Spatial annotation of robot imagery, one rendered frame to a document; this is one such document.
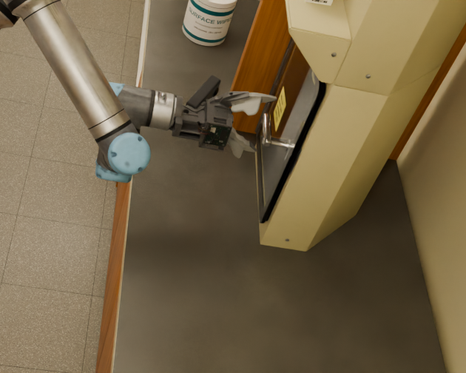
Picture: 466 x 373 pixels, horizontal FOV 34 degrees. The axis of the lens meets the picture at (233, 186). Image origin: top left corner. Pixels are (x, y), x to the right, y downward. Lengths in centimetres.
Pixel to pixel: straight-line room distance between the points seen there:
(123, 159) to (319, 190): 45
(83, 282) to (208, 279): 115
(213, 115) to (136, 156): 23
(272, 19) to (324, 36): 43
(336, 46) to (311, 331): 61
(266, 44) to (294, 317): 63
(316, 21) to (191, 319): 63
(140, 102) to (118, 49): 218
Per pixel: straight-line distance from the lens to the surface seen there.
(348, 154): 154
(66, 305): 267
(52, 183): 301
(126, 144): 137
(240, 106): 155
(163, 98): 154
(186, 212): 173
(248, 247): 171
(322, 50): 137
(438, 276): 186
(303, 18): 137
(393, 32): 137
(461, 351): 174
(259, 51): 182
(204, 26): 218
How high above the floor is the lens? 221
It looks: 44 degrees down
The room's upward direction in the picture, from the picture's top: 21 degrees clockwise
